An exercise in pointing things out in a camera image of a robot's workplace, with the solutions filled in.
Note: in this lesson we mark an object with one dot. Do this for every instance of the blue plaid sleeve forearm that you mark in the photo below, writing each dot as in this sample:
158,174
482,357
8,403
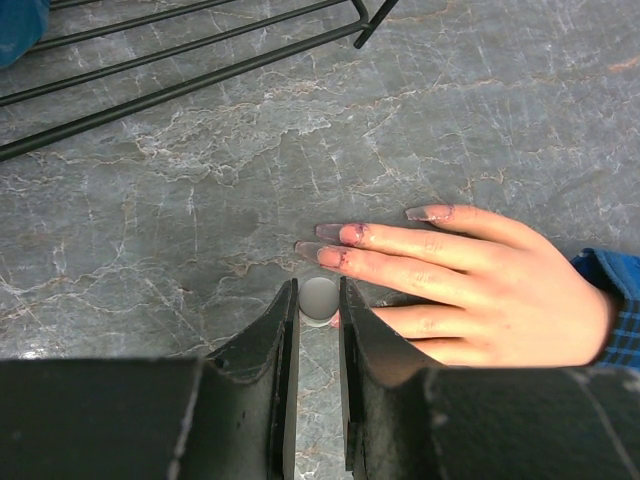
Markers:
616,275

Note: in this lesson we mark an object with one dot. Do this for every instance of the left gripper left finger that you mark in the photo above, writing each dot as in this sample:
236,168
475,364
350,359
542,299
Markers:
228,415

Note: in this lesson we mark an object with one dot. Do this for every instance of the black wire dish rack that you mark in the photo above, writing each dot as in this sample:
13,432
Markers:
100,62

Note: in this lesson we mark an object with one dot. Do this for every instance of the mannequin hand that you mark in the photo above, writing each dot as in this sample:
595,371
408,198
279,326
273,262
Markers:
492,291

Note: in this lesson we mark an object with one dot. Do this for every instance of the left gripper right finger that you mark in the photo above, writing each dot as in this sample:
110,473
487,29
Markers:
406,416

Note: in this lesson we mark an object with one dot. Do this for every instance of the blue item in rack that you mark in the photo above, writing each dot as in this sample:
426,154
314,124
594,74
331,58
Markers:
23,23

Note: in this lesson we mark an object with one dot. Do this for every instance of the white nail polish cap brush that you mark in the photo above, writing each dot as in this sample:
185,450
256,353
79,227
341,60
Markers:
318,301

